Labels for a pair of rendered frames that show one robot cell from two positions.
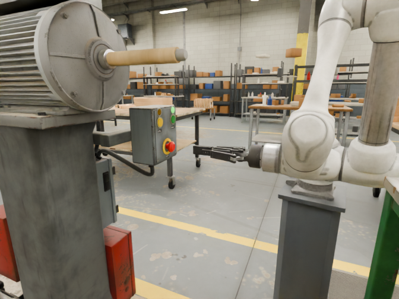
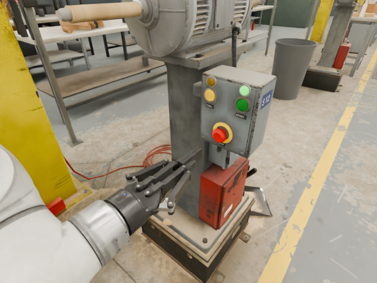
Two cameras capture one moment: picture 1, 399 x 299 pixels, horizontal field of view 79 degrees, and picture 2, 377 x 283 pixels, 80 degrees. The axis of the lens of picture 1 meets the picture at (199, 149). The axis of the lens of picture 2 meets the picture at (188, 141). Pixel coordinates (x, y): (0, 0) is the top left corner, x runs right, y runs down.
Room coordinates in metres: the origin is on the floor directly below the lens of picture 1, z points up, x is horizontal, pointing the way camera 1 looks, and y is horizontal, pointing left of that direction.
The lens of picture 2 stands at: (0.91, -0.40, 1.30)
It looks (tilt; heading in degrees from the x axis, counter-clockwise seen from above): 34 degrees down; 105
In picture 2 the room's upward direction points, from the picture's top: straight up
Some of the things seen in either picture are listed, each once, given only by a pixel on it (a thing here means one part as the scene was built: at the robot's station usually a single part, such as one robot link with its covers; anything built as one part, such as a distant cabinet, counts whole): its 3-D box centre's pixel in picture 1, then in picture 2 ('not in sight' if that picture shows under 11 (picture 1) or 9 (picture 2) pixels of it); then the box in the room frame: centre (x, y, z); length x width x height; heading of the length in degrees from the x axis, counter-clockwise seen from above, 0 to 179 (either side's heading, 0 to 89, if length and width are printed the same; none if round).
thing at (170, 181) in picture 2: (228, 152); (167, 184); (0.78, -0.10, 0.97); 0.11 x 0.01 x 0.04; 65
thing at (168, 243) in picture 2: not in sight; (196, 216); (0.72, 0.48, 0.12); 0.61 x 0.51 x 0.25; 156
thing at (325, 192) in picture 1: (309, 184); not in sight; (1.10, -0.54, 0.73); 0.22 x 0.18 x 0.06; 59
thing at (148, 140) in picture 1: (136, 140); (236, 109); (0.89, 0.24, 0.99); 0.24 x 0.21 x 0.26; 66
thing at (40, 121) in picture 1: (40, 113); (202, 48); (0.72, 0.48, 1.11); 0.36 x 0.24 x 0.04; 66
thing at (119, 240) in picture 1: (102, 256); (224, 185); (0.87, 0.41, 0.49); 0.25 x 0.12 x 0.37; 66
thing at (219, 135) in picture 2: (168, 146); (220, 133); (0.86, 0.11, 0.98); 0.04 x 0.04 x 0.04; 66
